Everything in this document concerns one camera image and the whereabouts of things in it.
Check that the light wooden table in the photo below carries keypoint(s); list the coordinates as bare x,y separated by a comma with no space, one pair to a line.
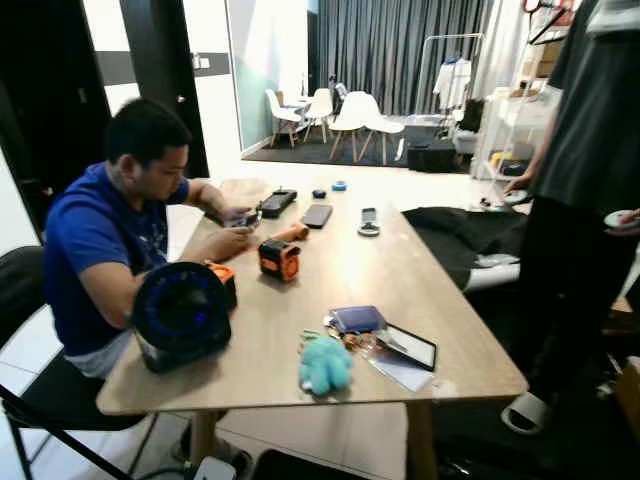
350,290

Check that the black cloth over seat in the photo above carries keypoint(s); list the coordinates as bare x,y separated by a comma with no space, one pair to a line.
455,240

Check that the metal clothes rack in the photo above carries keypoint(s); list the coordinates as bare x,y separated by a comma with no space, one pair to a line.
450,36

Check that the dark grey rug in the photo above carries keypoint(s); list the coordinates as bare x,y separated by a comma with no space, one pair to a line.
300,155

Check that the bunch of metal keys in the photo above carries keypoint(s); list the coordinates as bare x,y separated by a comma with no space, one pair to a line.
352,340

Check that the blue tape roll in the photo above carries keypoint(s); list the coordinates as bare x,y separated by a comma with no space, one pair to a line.
339,186

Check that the narrow black door panel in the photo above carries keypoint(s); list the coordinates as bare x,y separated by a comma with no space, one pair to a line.
160,60

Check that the white hanging shirt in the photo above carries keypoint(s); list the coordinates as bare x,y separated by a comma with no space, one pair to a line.
452,85

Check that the black box on floor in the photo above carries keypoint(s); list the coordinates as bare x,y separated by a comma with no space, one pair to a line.
432,157

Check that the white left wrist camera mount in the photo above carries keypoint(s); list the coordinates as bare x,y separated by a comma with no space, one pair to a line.
214,469

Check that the white shelf unit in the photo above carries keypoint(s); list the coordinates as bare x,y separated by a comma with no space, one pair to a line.
505,125

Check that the orange black boxy tool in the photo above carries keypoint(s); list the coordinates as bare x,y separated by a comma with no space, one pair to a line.
279,261

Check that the red black hanger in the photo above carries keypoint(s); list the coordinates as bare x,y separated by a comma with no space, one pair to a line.
535,6

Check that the black smartphone lying flat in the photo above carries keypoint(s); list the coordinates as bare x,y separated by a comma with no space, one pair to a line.
317,216

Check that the white paper sheet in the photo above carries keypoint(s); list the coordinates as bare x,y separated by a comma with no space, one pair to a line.
400,378

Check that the white shell chair wooden legs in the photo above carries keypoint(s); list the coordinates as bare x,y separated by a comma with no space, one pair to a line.
350,113
279,110
320,104
382,125

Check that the dark grey curtain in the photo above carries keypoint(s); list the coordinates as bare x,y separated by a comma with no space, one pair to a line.
380,45

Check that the long black case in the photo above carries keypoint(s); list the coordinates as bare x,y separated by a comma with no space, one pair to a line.
278,203

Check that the phone in man's hands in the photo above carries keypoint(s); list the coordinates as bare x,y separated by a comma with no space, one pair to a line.
243,218

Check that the seated man in blue shirt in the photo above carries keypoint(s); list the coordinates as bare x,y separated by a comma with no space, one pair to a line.
90,240

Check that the black folding chair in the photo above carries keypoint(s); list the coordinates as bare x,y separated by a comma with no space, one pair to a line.
50,395

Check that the black framed tablet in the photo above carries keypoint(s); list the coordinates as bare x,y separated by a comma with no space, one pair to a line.
408,347

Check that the wide black door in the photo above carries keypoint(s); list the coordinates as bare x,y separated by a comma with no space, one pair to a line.
50,80

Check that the standing person in black clothes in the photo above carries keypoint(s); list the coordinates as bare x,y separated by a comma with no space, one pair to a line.
580,280

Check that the black floor mat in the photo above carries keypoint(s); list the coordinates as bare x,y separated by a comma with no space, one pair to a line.
320,468

